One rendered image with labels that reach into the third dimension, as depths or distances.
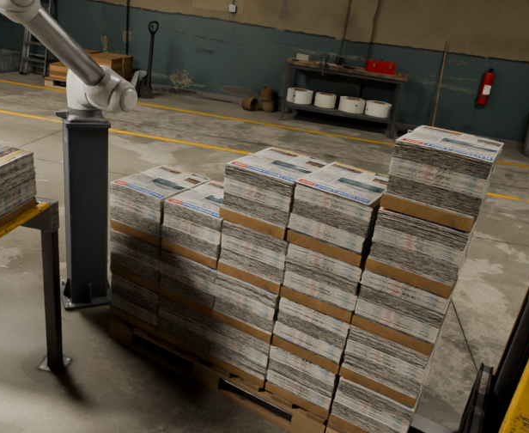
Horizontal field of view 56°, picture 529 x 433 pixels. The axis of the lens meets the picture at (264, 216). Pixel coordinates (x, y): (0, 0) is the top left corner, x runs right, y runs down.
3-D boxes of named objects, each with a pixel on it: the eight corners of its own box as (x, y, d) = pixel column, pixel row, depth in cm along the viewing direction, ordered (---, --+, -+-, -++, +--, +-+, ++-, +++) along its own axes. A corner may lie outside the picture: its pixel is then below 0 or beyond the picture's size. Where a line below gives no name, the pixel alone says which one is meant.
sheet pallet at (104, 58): (137, 90, 849) (138, 56, 827) (117, 98, 773) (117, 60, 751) (70, 80, 861) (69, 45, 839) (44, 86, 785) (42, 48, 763)
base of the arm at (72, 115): (53, 113, 243) (53, 101, 241) (100, 114, 253) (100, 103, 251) (58, 123, 229) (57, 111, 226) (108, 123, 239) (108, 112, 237)
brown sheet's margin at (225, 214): (264, 193, 225) (265, 184, 224) (323, 211, 214) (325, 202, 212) (218, 216, 194) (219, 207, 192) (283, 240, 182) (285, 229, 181)
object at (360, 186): (334, 162, 204) (334, 160, 204) (402, 181, 192) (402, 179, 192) (293, 183, 174) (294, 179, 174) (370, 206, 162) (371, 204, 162)
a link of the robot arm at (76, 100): (88, 101, 250) (88, 56, 241) (112, 110, 241) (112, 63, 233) (59, 104, 237) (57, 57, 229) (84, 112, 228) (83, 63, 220)
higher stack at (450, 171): (351, 393, 234) (419, 122, 184) (414, 422, 222) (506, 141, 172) (319, 448, 202) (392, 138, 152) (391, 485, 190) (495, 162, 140)
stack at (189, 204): (158, 303, 281) (166, 162, 249) (352, 393, 234) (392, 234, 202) (107, 337, 249) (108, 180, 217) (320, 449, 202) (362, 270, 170)
